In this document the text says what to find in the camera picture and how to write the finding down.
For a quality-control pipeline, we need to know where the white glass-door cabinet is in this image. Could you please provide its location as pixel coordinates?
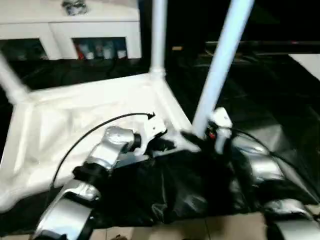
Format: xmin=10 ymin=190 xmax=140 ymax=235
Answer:
xmin=0 ymin=0 xmax=142 ymax=61

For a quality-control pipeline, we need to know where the white flat board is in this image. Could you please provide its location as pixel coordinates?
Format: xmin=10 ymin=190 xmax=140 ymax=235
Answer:
xmin=288 ymin=53 xmax=320 ymax=81

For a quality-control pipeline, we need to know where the dark grey bundle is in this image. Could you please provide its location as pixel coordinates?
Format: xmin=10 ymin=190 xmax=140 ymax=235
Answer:
xmin=61 ymin=0 xmax=88 ymax=16

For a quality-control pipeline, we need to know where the black left wrist camera cable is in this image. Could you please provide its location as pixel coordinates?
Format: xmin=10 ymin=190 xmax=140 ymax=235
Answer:
xmin=49 ymin=112 xmax=156 ymax=190

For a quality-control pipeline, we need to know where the black mat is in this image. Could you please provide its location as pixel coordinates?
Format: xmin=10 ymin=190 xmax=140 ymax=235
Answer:
xmin=0 ymin=51 xmax=320 ymax=231

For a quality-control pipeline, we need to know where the long black bar device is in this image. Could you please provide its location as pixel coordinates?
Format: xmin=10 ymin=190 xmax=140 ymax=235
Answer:
xmin=204 ymin=41 xmax=320 ymax=54

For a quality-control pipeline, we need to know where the white plastic table leg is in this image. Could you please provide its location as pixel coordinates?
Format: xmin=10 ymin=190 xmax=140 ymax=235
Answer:
xmin=191 ymin=0 xmax=256 ymax=138
xmin=0 ymin=53 xmax=31 ymax=103
xmin=149 ymin=0 xmax=168 ymax=77

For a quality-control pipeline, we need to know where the white plastic table top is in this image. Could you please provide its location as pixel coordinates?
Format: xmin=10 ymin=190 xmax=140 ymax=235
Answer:
xmin=0 ymin=69 xmax=201 ymax=201

